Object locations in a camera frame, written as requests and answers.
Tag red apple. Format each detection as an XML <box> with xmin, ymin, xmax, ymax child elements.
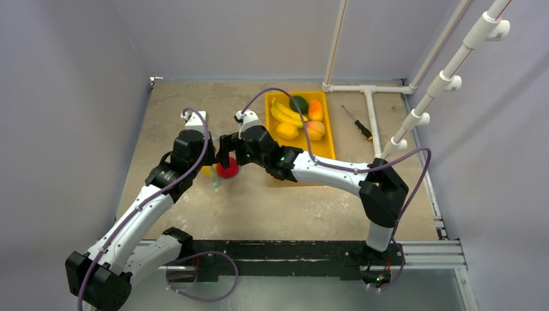
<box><xmin>215</xmin><ymin>156</ymin><xmax>240</xmax><ymax>179</ymax></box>

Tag clear zip top bag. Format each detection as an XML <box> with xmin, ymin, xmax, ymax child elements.
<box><xmin>210</xmin><ymin>167</ymin><xmax>241</xmax><ymax>190</ymax></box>

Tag yellow plastic tray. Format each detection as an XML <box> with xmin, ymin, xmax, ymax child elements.
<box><xmin>264</xmin><ymin>91</ymin><xmax>335</xmax><ymax>159</ymax></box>

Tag yellow round fruit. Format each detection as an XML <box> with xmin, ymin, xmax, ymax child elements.
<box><xmin>201</xmin><ymin>164</ymin><xmax>218</xmax><ymax>178</ymax></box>

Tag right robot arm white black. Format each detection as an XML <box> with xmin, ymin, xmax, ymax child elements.
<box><xmin>216</xmin><ymin>126</ymin><xmax>409</xmax><ymax>264</ymax></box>

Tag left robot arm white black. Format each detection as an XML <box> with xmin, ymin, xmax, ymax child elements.
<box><xmin>65</xmin><ymin>129</ymin><xmax>215</xmax><ymax>310</ymax></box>

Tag yellow lemon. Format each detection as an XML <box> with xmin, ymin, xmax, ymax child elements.
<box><xmin>276</xmin><ymin>122</ymin><xmax>299</xmax><ymax>141</ymax></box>

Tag yellow banana bunch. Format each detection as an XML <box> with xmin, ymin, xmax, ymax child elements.
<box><xmin>271</xmin><ymin>99</ymin><xmax>308</xmax><ymax>128</ymax></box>

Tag green avocado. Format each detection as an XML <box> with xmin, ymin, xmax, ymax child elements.
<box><xmin>289</xmin><ymin>95</ymin><xmax>309</xmax><ymax>115</ymax></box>

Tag peach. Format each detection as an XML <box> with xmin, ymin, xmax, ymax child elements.
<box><xmin>304</xmin><ymin>121</ymin><xmax>326</xmax><ymax>141</ymax></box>

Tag orange mango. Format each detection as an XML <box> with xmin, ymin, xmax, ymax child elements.
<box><xmin>308</xmin><ymin>99</ymin><xmax>324</xmax><ymax>122</ymax></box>

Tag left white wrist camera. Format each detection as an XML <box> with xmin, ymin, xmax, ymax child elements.
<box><xmin>181</xmin><ymin>111</ymin><xmax>208</xmax><ymax>134</ymax></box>

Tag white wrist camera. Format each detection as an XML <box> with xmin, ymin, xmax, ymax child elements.
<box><xmin>234</xmin><ymin>109</ymin><xmax>260</xmax><ymax>135</ymax></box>
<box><xmin>181</xmin><ymin>111</ymin><xmax>208</xmax><ymax>134</ymax></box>

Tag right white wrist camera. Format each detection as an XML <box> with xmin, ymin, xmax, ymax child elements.
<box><xmin>234</xmin><ymin>109</ymin><xmax>260</xmax><ymax>135</ymax></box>

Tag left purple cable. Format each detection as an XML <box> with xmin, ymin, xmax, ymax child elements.
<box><xmin>77</xmin><ymin>107</ymin><xmax>240</xmax><ymax>311</ymax></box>

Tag purple cable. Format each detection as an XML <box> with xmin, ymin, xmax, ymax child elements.
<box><xmin>238</xmin><ymin>87</ymin><xmax>432</xmax><ymax>293</ymax></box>
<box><xmin>77</xmin><ymin>107</ymin><xmax>240</xmax><ymax>311</ymax></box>

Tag black handled screwdriver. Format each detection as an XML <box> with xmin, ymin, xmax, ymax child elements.
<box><xmin>341</xmin><ymin>105</ymin><xmax>373</xmax><ymax>141</ymax></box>

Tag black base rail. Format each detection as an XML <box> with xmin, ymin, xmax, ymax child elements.
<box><xmin>166</xmin><ymin>240</ymin><xmax>405</xmax><ymax>284</ymax></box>

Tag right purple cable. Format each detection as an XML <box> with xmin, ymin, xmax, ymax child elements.
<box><xmin>238</xmin><ymin>87</ymin><xmax>432</xmax><ymax>293</ymax></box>

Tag aluminium frame rail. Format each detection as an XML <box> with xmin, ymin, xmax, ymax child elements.
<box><xmin>401</xmin><ymin>240</ymin><xmax>467</xmax><ymax>270</ymax></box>

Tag white pvc pipe frame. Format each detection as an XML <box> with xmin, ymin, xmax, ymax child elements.
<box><xmin>321</xmin><ymin>1</ymin><xmax>511</xmax><ymax>159</ymax></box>

